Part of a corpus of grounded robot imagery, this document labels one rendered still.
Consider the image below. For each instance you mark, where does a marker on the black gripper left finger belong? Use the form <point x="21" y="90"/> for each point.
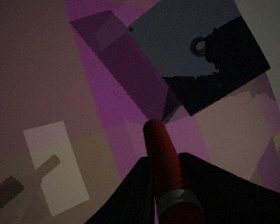
<point x="133" y="201"/>

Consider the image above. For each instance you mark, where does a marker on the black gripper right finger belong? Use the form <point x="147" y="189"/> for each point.
<point x="229" y="199"/>

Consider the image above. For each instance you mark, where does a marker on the dark red peg with white band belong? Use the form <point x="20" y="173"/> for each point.
<point x="175" y="199"/>

